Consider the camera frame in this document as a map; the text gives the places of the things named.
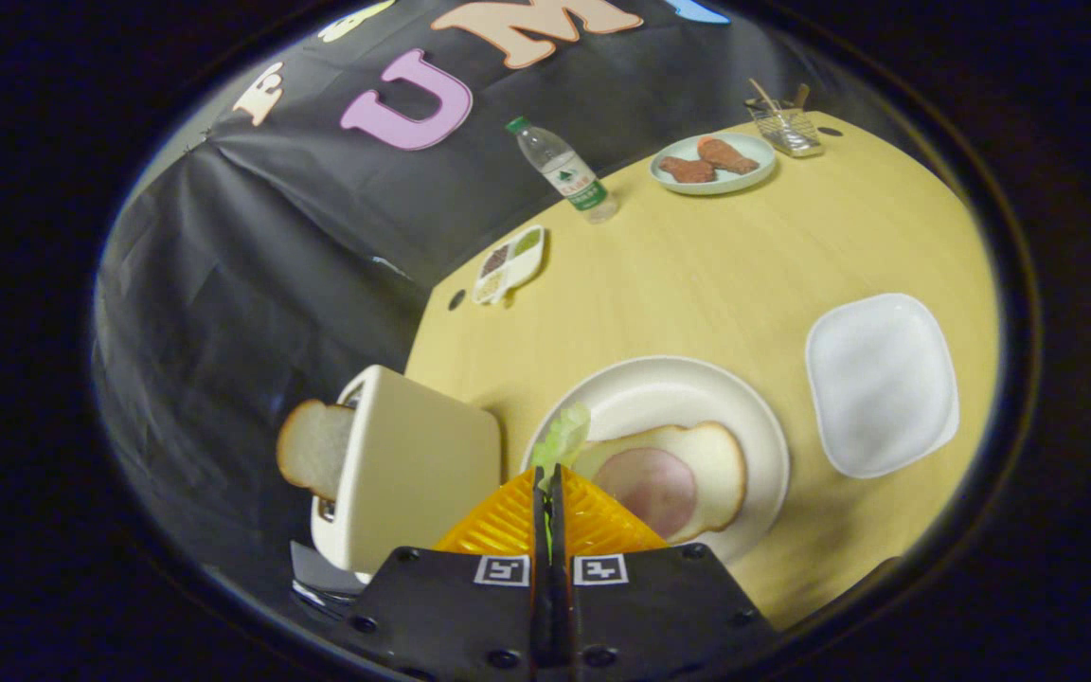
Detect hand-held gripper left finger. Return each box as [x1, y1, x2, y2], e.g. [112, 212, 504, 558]
[342, 464, 556, 682]

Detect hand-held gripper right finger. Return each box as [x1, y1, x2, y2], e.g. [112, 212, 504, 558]
[550, 464, 778, 682]

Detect green lettuce leaf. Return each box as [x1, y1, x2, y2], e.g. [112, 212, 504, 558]
[531, 404, 592, 484]

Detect white bread slice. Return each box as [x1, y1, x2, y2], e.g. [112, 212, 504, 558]
[277, 399, 357, 501]
[572, 422, 748, 544]

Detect pink ham slice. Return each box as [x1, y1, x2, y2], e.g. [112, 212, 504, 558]
[593, 447, 698, 539]

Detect cream toaster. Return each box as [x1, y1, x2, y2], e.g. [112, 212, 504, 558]
[311, 365, 503, 574]

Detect grey flat object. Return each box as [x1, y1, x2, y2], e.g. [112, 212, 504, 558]
[290, 540, 367, 609]

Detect cream round plate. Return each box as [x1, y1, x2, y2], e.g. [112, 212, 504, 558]
[520, 355, 791, 566]

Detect white square plate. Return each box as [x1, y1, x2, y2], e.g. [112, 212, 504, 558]
[804, 293, 960, 479]

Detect white divided seasoning tray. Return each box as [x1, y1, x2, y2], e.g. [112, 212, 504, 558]
[472, 224, 546, 306]

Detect pale green round plate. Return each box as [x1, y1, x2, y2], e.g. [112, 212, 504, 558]
[650, 133, 778, 197]

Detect brown meat piece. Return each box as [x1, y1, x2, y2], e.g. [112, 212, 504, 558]
[697, 137, 760, 176]
[659, 156, 717, 184]

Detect clear plastic water bottle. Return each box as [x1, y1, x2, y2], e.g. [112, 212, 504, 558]
[506, 116, 618, 224]

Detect clear utensil holder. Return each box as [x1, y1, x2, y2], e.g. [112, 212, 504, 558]
[746, 99, 825, 158]

